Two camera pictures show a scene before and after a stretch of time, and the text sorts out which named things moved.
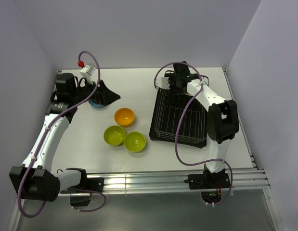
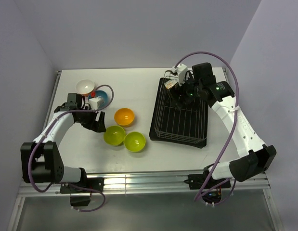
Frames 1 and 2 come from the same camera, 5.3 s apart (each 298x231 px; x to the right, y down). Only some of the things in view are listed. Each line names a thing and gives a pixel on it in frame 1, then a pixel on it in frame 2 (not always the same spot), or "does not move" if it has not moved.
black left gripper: [103, 96] -> [98, 126]
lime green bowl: [114, 135] does not move
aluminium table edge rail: [240, 179] does not move
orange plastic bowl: [124, 117] does not move
